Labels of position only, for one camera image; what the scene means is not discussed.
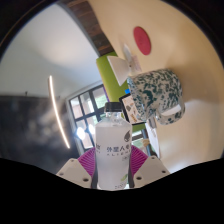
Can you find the white ceramic bowl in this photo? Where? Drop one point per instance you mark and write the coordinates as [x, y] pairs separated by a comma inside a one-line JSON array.
[[118, 68]]

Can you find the flat round red coaster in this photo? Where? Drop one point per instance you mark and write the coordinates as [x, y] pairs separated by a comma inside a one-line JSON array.
[[142, 40]]

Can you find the green speckled white mug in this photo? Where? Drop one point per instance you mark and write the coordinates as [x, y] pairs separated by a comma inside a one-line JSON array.
[[155, 93]]

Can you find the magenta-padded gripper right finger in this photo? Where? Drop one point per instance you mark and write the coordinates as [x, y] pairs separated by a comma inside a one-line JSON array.
[[150, 171]]

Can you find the clear water bottle black cap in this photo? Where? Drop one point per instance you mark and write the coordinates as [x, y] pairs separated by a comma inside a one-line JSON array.
[[113, 156]]

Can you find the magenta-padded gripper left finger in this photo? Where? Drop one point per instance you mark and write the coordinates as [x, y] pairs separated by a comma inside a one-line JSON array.
[[75, 173]]

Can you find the green upholstered bench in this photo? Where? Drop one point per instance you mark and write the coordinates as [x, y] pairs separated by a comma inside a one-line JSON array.
[[108, 76]]

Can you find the small blue-capped bottle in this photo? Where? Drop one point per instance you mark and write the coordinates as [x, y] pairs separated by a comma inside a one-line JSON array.
[[127, 91]]

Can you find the large dark-framed grid window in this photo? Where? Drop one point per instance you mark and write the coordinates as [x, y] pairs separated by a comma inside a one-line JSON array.
[[86, 106]]

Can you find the group of pendant lamps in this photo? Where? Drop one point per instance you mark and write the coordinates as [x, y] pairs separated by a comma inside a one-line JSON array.
[[81, 133]]

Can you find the curved linear ceiling light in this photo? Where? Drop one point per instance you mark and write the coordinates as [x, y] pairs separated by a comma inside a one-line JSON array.
[[58, 113]]

